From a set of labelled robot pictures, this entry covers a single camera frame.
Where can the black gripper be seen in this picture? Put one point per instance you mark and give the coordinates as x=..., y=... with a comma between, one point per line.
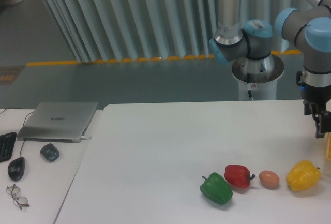
x=314, y=100

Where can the red bell pepper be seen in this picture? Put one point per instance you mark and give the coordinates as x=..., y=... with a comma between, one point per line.
x=238, y=175

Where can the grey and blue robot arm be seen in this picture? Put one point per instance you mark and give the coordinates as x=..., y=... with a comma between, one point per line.
x=248, y=46

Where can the yellow bell pepper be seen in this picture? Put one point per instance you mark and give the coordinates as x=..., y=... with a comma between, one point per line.
x=302, y=176

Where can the brown egg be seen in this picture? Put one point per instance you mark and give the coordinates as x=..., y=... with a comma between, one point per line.
x=269, y=179

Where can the green bell pepper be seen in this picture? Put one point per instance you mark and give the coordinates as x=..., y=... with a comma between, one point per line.
x=216, y=189

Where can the white folding partition screen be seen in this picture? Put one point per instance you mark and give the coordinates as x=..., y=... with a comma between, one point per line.
x=122, y=30

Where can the silver closed laptop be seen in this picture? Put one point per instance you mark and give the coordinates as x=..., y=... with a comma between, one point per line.
x=58, y=121

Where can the dark grey small case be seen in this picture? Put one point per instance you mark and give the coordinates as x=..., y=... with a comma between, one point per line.
x=49, y=152

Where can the black computer mouse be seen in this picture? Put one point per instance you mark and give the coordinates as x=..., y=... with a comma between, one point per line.
x=16, y=169

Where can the black keyboard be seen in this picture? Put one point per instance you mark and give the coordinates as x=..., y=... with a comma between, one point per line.
x=7, y=142

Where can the thin frame eyeglasses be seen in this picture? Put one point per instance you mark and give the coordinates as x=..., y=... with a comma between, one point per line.
x=19, y=201

